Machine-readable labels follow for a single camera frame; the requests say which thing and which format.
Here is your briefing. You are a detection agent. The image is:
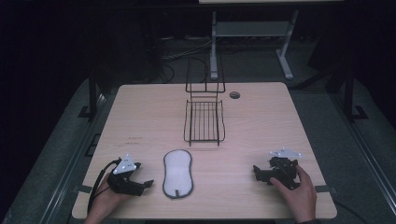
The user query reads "black wire rack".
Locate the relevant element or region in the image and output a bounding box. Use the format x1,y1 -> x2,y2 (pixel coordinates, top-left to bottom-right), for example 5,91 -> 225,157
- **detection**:
183,53 -> 227,147

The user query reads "black floor cable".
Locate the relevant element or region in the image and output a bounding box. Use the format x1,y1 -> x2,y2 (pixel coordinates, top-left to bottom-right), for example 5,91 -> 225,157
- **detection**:
333,199 -> 372,224

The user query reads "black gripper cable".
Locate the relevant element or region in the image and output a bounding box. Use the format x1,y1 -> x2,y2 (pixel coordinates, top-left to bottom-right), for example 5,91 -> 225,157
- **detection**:
87,158 -> 122,214

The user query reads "grey metal stand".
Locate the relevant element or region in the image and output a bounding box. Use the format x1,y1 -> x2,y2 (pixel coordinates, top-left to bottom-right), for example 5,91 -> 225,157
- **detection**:
209,9 -> 300,81

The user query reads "black stand post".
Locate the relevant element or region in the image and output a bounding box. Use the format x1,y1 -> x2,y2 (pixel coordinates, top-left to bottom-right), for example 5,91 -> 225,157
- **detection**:
343,69 -> 370,122
78,69 -> 100,122

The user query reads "bundle of floor cables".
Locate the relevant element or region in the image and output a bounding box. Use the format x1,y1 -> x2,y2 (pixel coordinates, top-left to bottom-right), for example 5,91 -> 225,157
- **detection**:
160,36 -> 213,62

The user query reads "person's right hand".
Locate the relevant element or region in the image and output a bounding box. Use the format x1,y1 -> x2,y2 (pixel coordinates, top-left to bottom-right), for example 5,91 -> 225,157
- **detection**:
269,163 -> 318,224

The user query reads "person's left hand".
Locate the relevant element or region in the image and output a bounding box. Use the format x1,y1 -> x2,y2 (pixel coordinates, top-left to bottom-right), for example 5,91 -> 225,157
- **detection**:
89,174 -> 133,222

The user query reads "white cloth pad grey edge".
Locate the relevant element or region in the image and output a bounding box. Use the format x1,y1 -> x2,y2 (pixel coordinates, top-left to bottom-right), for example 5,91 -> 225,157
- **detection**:
162,148 -> 194,200

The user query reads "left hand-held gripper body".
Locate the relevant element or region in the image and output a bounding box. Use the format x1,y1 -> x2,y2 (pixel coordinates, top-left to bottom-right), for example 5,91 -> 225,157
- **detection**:
106,152 -> 147,197

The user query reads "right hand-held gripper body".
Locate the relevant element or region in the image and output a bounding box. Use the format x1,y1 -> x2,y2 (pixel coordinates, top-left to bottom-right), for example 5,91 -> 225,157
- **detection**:
268,147 -> 304,190

